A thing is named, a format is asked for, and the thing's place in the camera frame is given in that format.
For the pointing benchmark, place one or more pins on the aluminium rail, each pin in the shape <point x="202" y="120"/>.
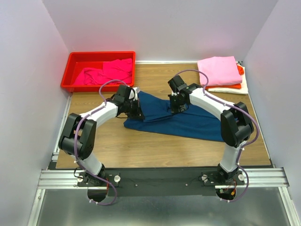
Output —
<point x="64" y="179"/>

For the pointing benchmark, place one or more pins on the folded orange t shirt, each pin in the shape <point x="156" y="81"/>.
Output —
<point x="241" y="72"/>

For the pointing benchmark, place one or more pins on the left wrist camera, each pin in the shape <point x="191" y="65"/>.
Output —
<point x="134" y="93"/>

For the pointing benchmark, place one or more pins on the folded pink t shirt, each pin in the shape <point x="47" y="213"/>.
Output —
<point x="221" y="71"/>

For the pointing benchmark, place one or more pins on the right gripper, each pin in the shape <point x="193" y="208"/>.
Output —
<point x="177" y="106"/>

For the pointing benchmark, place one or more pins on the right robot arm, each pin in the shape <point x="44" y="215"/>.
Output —
<point x="235" y="121"/>

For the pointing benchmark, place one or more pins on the red plastic bin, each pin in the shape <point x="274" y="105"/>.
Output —
<point x="79" y="60"/>

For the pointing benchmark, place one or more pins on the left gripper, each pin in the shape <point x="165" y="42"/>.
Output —
<point x="136" y="110"/>

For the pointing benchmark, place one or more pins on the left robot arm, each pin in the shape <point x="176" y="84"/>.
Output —
<point x="78" y="136"/>

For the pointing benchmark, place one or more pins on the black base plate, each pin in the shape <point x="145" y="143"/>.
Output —
<point x="205" y="181"/>

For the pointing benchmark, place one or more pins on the dark blue t shirt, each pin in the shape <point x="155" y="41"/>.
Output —
<point x="195" y="122"/>

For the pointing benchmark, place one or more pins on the folded cream t shirt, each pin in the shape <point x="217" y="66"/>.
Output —
<point x="242" y="91"/>

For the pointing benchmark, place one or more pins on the magenta t shirt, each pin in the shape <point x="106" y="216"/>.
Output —
<point x="120" y="70"/>

